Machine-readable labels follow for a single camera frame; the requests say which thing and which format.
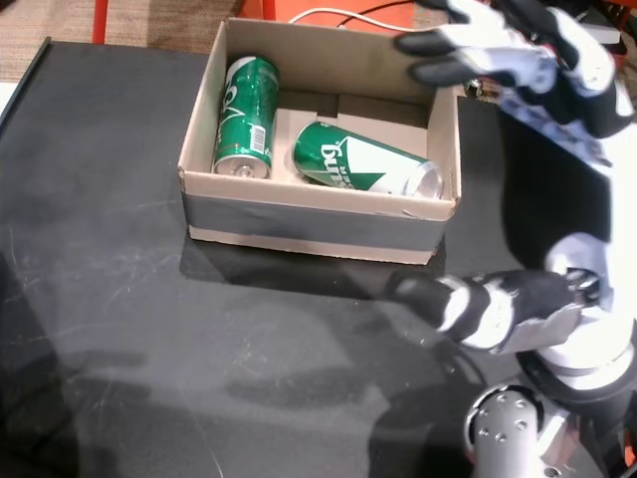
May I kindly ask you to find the orange metal leg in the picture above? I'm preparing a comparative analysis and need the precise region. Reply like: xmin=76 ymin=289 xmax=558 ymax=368
xmin=243 ymin=0 xmax=275 ymax=20
xmin=93 ymin=0 xmax=109 ymax=45

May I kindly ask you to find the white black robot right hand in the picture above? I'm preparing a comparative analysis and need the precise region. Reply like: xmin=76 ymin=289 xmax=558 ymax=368
xmin=387 ymin=0 xmax=637 ymax=356

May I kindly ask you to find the black cable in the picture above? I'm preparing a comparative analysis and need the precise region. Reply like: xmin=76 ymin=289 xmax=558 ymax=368
xmin=337 ymin=0 xmax=414 ymax=29

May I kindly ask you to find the orange floor plate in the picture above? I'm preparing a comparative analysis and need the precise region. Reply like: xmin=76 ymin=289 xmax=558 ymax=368
xmin=273 ymin=0 xmax=417 ymax=30

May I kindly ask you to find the open cardboard box grey tape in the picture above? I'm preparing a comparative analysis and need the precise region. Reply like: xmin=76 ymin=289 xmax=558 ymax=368
xmin=177 ymin=17 xmax=463 ymax=266

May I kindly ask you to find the white cable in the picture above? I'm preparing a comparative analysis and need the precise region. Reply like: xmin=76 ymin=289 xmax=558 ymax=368
xmin=288 ymin=7 xmax=429 ymax=34

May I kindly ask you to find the green white soda can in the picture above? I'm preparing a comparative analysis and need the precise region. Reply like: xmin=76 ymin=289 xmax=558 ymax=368
xmin=292 ymin=120 xmax=445 ymax=199
xmin=212 ymin=55 xmax=281 ymax=179

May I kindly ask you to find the grey flat box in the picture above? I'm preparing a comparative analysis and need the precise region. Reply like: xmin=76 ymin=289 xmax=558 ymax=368
xmin=576 ymin=9 xmax=623 ymax=46

